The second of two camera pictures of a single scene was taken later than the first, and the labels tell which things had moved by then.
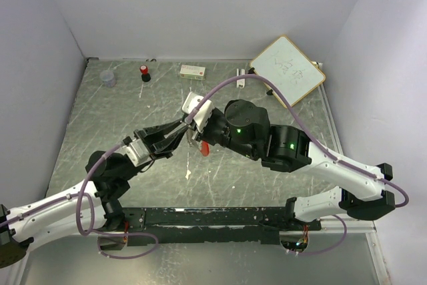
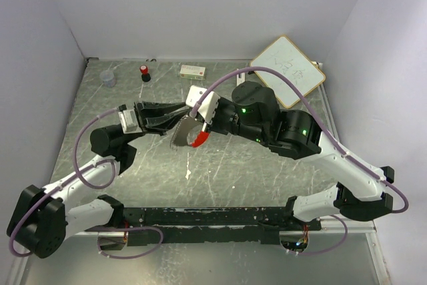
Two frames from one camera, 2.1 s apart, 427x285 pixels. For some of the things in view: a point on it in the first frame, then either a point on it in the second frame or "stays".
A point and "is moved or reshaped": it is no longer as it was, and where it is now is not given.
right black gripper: (203, 135) to (221, 102)
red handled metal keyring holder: (204, 147) is moved or reshaped
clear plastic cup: (108, 78) stays
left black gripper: (165, 147) to (161, 123)
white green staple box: (192, 72) stays
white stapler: (240, 83) stays
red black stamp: (145, 77) stays
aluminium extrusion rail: (352, 226) stays
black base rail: (250, 225) stays
